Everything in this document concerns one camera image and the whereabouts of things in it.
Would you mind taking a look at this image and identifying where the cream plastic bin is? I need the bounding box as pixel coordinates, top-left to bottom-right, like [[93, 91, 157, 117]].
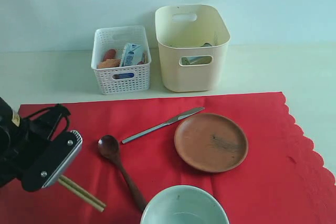
[[155, 5, 230, 92]]

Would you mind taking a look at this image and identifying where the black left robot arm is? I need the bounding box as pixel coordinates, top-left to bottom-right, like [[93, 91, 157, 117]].
[[1, 99, 50, 187]]

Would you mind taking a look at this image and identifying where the pale blue ceramic bowl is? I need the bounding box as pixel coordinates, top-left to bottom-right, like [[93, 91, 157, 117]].
[[140, 185, 229, 224]]

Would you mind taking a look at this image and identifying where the dark wooden spoon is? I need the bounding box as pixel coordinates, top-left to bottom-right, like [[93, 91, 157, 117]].
[[98, 135, 147, 212]]

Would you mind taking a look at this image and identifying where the brown wooden plate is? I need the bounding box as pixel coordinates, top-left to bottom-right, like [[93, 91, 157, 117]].
[[174, 113, 248, 173]]

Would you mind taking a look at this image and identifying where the red scalloped table cloth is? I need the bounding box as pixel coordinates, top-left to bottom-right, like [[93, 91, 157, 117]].
[[1, 92, 335, 223]]

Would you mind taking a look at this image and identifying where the silver table knife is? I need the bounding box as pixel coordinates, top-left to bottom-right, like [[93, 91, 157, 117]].
[[121, 107, 205, 144]]

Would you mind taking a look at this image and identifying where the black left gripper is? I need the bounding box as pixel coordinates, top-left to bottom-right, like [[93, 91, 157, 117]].
[[1, 115, 49, 182]]

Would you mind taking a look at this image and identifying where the white woven plastic basket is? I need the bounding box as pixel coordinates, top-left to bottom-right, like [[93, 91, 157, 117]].
[[91, 25, 151, 95]]

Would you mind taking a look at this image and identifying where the blue white milk carton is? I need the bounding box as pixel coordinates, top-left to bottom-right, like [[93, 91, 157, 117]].
[[120, 43, 144, 67]]

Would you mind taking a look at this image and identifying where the stainless steel cup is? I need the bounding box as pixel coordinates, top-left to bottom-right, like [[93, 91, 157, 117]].
[[181, 56, 212, 66]]

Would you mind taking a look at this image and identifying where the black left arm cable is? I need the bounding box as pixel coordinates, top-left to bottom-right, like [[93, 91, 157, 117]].
[[19, 103, 71, 141]]

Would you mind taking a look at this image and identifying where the orange fried chicken piece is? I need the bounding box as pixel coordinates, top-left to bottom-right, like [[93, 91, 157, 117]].
[[97, 59, 121, 69]]

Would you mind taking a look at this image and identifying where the red sausage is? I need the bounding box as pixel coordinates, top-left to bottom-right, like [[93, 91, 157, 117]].
[[103, 49, 117, 61]]

